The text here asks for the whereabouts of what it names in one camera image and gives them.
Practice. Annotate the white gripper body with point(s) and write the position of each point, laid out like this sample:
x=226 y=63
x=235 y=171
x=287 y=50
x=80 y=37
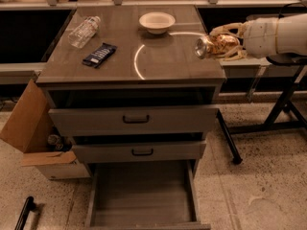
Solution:
x=260 y=37

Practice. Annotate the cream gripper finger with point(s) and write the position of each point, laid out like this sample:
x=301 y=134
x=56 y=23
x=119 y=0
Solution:
x=236 y=53
x=234 y=29

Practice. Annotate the orange soda can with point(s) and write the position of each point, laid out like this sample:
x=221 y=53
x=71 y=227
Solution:
x=209 y=46

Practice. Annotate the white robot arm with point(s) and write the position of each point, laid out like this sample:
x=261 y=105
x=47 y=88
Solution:
x=291 y=35

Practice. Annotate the top grey drawer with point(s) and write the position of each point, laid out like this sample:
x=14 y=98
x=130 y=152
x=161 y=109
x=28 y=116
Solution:
x=133 y=120

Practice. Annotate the grey drawer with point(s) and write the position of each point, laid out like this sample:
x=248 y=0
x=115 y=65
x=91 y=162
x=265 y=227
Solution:
x=155 y=195
x=133 y=120
x=133 y=152

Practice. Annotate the middle grey drawer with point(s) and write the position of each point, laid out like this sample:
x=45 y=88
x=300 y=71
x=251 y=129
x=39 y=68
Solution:
x=133 y=152

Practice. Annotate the grey drawer cabinet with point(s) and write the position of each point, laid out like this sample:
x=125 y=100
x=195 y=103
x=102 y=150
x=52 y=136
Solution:
x=146 y=70

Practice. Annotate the bottom grey drawer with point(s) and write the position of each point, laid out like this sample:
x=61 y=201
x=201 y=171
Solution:
x=155 y=195

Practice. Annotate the can inside cardboard box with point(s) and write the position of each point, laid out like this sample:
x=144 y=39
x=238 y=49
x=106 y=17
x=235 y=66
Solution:
x=54 y=142

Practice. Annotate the black side table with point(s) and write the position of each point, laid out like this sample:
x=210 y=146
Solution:
x=284 y=114

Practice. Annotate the white paper bowl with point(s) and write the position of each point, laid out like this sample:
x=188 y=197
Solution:
x=157 y=23

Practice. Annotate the dark blue snack bar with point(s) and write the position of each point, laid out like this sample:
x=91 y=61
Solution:
x=96 y=58

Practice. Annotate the clear plastic water bottle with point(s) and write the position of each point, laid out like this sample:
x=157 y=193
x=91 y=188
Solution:
x=84 y=32

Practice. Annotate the brown cardboard box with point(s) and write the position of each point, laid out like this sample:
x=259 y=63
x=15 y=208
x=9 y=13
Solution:
x=27 y=130

